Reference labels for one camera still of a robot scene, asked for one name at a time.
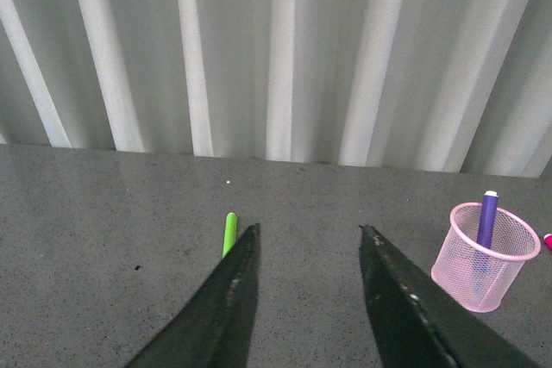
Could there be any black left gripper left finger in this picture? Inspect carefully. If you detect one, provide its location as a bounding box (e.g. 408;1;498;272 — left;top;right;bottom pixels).
126;223;260;367

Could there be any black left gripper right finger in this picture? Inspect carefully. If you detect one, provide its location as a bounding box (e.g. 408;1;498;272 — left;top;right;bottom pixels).
359;225;536;367

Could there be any purple highlighter pen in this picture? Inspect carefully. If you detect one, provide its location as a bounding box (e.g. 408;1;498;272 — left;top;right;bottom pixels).
473;190;499;294

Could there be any pink highlighter pen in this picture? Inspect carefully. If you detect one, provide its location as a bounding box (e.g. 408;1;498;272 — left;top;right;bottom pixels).
543;234;552;250

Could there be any pink mesh cup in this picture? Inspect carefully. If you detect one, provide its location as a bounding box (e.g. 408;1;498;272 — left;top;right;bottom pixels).
430;203;541;313

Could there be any green highlighter pen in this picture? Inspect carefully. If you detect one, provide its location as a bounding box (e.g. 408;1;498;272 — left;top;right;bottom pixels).
222;212;238;259

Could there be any white pleated curtain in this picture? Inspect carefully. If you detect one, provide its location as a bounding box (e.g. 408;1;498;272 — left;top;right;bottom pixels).
1;0;551;178

